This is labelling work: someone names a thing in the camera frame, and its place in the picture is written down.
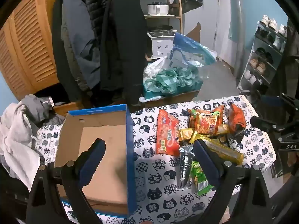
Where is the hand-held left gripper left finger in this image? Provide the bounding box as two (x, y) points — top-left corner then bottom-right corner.
(26, 139), (107, 224)

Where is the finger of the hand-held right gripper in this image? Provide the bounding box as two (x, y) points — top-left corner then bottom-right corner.
(250, 116), (284, 133)
(280, 94), (299, 114)

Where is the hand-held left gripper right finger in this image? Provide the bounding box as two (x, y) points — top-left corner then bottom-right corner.
(193, 139), (275, 224)

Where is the long yellow snack packet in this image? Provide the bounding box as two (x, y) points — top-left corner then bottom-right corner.
(190, 132), (244, 166)

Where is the blue cardboard box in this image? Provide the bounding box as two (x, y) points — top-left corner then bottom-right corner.
(54, 104), (137, 218)

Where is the green snack packet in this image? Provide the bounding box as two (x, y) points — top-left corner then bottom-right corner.
(190, 161), (215, 195)

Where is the silver snack packet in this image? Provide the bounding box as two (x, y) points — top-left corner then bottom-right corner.
(176, 145), (194, 189)

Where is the orange green-label snack bag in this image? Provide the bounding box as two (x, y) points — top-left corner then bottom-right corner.
(228, 103), (247, 143)

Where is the small yellow snack packet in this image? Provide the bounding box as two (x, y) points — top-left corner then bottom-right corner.
(215, 124), (230, 134)
(179, 128), (199, 143)

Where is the orange fries snack bag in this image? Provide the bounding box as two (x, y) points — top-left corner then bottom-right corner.
(188, 105), (225, 134)

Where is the large red snack bag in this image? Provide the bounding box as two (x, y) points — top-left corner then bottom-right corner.
(156, 109), (180, 156)

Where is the assorted shoes group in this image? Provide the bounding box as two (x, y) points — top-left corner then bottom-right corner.
(243, 15), (288, 85)

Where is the grey shoe rack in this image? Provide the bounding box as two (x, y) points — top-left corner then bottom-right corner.
(237, 21), (290, 98)

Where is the cat print tablecloth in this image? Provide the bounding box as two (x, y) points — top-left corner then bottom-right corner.
(35, 95), (277, 224)

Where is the wooden crate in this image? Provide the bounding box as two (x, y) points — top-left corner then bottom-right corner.
(53, 101), (84, 117)

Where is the dark grey garment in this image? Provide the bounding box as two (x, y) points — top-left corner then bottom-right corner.
(21, 94), (66, 127)

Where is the light grey hoodie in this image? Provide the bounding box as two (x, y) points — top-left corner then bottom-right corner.
(0, 103), (45, 189)

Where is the green checked cloth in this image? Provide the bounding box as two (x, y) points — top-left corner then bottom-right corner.
(146, 66), (200, 94)

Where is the dark hanging coat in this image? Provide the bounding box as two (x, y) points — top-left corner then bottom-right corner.
(51, 0), (81, 101)

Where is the blue plastic bag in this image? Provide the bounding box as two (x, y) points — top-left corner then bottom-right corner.
(168, 32), (218, 68)

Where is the white plastic bag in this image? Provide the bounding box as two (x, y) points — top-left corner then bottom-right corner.
(144, 58), (173, 84)

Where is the grey hanging jacket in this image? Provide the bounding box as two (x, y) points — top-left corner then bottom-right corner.
(61, 0), (101, 91)

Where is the white printed appliance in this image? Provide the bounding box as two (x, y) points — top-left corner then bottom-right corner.
(147, 31), (178, 59)

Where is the long black hanging coat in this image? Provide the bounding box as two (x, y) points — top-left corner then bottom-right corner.
(100, 0), (149, 105)

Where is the white door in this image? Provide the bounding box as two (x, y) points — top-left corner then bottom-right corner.
(181, 0), (221, 59)

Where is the wooden louvered cabinet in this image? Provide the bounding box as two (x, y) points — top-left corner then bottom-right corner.
(0, 0), (68, 101)

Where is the black pan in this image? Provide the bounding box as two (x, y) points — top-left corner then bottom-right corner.
(148, 24), (174, 34)

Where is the wooden shelf rack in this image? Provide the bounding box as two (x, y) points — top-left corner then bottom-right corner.
(139, 0), (184, 34)

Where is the white pot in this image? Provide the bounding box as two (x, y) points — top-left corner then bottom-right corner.
(147, 1), (170, 15)

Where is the black puffer jacket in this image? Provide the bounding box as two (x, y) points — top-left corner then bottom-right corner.
(84, 0), (112, 40)

